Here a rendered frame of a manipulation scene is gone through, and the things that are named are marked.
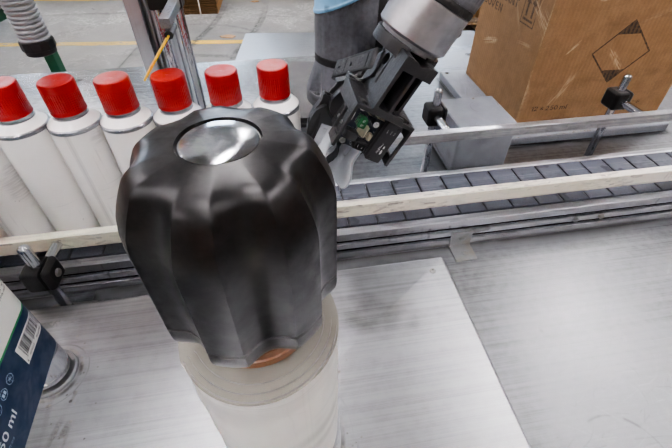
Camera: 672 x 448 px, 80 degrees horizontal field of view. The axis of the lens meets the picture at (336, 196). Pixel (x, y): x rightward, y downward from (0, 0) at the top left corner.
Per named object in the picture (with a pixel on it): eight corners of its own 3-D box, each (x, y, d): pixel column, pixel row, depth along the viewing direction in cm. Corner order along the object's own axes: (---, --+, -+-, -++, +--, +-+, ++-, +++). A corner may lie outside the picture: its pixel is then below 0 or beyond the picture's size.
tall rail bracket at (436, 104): (425, 202, 63) (443, 109, 52) (411, 174, 69) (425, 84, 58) (444, 200, 64) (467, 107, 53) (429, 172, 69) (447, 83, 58)
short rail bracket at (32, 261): (55, 325, 47) (-2, 259, 39) (72, 282, 52) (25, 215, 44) (84, 321, 47) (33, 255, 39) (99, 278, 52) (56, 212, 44)
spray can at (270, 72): (267, 223, 53) (244, 76, 39) (269, 197, 57) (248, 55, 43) (307, 221, 53) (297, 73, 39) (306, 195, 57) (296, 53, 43)
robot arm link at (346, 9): (317, 37, 84) (317, -36, 75) (381, 41, 83) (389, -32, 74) (309, 60, 75) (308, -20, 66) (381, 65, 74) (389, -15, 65)
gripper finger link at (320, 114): (295, 146, 47) (331, 82, 43) (294, 139, 48) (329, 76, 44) (330, 159, 49) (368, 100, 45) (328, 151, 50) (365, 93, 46)
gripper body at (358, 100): (325, 149, 41) (392, 42, 34) (315, 107, 47) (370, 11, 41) (385, 172, 44) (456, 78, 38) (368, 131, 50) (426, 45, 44)
